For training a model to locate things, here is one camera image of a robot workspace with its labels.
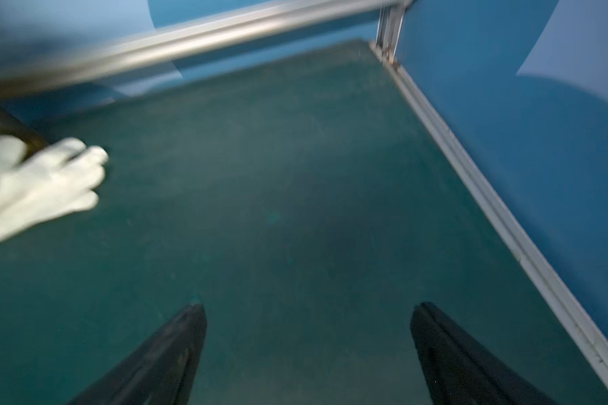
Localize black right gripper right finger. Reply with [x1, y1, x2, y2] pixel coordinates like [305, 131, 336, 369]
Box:
[410, 302, 555, 404]

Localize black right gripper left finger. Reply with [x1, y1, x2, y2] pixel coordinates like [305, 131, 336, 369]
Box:
[69, 304, 208, 404]

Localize white work glove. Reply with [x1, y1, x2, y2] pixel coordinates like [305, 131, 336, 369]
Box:
[0, 135, 108, 242]

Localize right table edge rail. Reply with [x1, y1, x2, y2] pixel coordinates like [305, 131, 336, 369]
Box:
[369, 42, 608, 391]

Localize horizontal aluminium frame rail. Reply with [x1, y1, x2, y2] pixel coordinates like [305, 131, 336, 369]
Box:
[0, 1, 409, 100]

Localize right aluminium corner post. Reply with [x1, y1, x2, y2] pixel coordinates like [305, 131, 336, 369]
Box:
[375, 1, 411, 65]

